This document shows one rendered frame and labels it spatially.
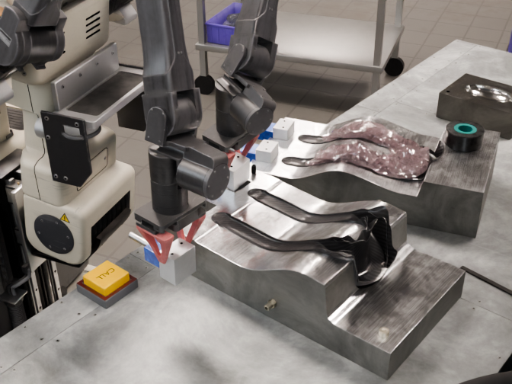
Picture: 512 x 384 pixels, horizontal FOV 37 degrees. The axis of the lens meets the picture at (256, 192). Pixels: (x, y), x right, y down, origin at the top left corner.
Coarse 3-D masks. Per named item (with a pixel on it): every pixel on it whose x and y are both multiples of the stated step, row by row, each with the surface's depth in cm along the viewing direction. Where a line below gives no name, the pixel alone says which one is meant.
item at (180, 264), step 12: (144, 240) 131; (156, 240) 129; (180, 240) 127; (144, 252) 128; (180, 252) 125; (192, 252) 126; (156, 264) 127; (168, 264) 124; (180, 264) 125; (192, 264) 127; (168, 276) 126; (180, 276) 126
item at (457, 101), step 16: (464, 80) 200; (480, 80) 200; (448, 96) 193; (464, 96) 192; (480, 96) 197; (496, 96) 196; (448, 112) 195; (464, 112) 192; (480, 112) 189; (496, 112) 186; (496, 128) 188
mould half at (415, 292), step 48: (240, 192) 152; (288, 192) 153; (192, 240) 140; (240, 240) 140; (288, 240) 139; (240, 288) 137; (288, 288) 128; (336, 288) 125; (384, 288) 132; (432, 288) 132; (336, 336) 126
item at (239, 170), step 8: (240, 160) 152; (248, 160) 152; (232, 168) 150; (240, 168) 151; (248, 168) 153; (232, 176) 150; (240, 176) 152; (248, 176) 155; (232, 184) 152; (240, 184) 154
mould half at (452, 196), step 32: (320, 128) 182; (448, 160) 158; (480, 160) 158; (320, 192) 162; (352, 192) 159; (384, 192) 156; (416, 192) 155; (448, 192) 151; (480, 192) 148; (416, 224) 157; (448, 224) 154
